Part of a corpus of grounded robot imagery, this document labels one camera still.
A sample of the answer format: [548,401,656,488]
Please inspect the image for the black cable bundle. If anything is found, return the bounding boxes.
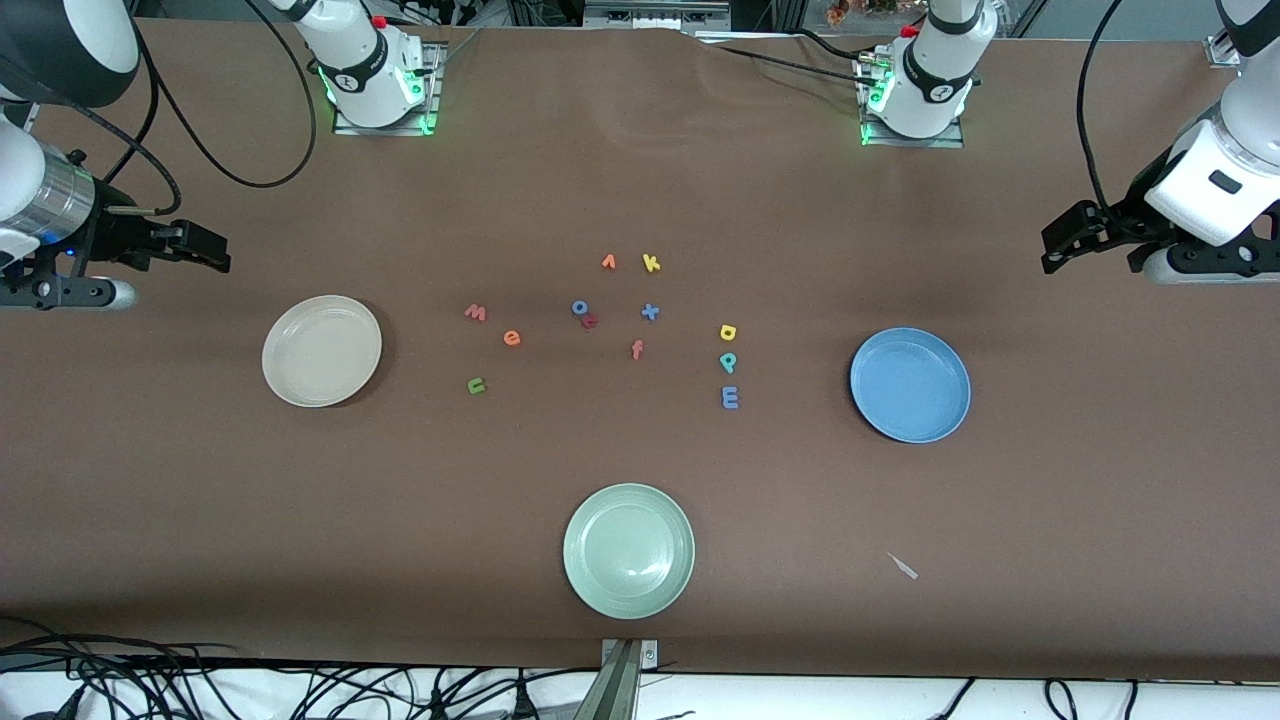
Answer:
[0,615,601,720]

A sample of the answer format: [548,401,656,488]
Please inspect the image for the beige brown plate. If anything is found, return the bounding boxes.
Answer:
[262,295,383,408]

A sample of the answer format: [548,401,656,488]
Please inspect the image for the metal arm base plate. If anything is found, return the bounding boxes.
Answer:
[333,40,442,136]
[860,55,967,149]

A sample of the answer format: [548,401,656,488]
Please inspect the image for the pink flowers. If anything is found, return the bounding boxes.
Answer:
[825,0,901,26]

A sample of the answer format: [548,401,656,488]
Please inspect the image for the blue plate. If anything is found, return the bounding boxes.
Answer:
[850,327,972,444]

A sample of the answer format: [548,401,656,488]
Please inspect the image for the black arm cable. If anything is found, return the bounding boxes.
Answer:
[1076,0,1136,214]
[20,0,318,218]

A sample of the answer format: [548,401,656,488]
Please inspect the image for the thin black cable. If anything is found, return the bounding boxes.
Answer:
[712,28,886,89]

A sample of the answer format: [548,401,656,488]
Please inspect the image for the pale green plate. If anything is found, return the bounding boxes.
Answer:
[563,483,696,620]

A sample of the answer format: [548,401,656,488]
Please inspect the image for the grey power strip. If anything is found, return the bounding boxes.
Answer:
[585,0,731,29]

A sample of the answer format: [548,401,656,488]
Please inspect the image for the aluminium profile bar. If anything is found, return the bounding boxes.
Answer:
[572,640,641,720]

